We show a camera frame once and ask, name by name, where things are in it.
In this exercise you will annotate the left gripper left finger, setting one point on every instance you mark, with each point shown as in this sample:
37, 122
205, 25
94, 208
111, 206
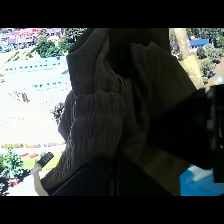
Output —
95, 180

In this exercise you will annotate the grey ribbed sweater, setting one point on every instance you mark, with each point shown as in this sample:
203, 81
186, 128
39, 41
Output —
100, 110

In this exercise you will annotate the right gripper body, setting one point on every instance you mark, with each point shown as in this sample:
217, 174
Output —
216, 133

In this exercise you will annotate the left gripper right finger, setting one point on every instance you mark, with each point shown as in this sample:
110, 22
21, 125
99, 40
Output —
133, 181

